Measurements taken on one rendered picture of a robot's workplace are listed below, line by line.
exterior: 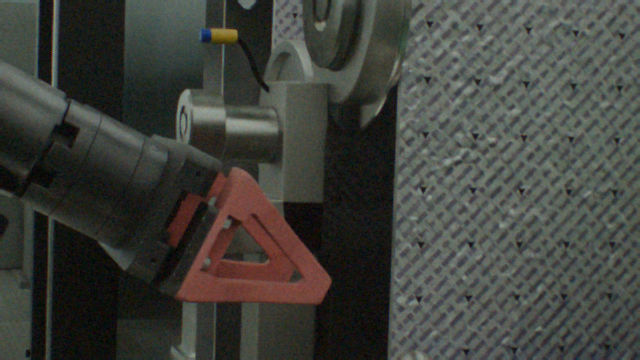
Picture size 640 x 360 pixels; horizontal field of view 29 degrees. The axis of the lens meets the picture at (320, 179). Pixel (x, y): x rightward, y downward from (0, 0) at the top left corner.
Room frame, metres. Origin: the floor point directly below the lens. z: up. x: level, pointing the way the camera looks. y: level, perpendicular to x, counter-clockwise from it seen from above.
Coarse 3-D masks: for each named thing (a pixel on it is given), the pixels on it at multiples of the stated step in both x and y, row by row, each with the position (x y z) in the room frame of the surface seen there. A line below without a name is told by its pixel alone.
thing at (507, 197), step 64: (448, 128) 0.67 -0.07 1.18; (512, 128) 0.68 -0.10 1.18; (576, 128) 0.69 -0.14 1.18; (448, 192) 0.67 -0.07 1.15; (512, 192) 0.68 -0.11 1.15; (576, 192) 0.69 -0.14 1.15; (448, 256) 0.67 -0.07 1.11; (512, 256) 0.68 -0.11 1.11; (576, 256) 0.69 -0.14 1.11; (448, 320) 0.67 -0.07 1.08; (512, 320) 0.68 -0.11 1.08; (576, 320) 0.70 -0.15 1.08
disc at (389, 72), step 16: (400, 0) 0.65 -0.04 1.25; (400, 16) 0.65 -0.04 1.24; (400, 32) 0.65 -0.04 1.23; (400, 48) 0.65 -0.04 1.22; (384, 64) 0.67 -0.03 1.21; (400, 64) 0.66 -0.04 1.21; (384, 80) 0.67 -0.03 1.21; (368, 96) 0.69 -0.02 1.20; (384, 96) 0.67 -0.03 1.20; (336, 112) 0.74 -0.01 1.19; (352, 112) 0.71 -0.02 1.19; (368, 112) 0.69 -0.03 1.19; (352, 128) 0.71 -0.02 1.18; (368, 128) 0.70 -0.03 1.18
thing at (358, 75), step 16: (368, 0) 0.67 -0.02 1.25; (384, 0) 0.66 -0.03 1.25; (368, 16) 0.67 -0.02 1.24; (384, 16) 0.66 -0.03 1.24; (368, 32) 0.67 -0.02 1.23; (384, 32) 0.67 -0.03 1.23; (368, 48) 0.67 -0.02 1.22; (384, 48) 0.67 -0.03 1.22; (352, 64) 0.69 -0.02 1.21; (368, 64) 0.67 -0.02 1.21; (320, 80) 0.74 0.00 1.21; (336, 80) 0.71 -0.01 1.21; (352, 80) 0.69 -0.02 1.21; (368, 80) 0.68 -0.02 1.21; (336, 96) 0.71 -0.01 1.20; (352, 96) 0.69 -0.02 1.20
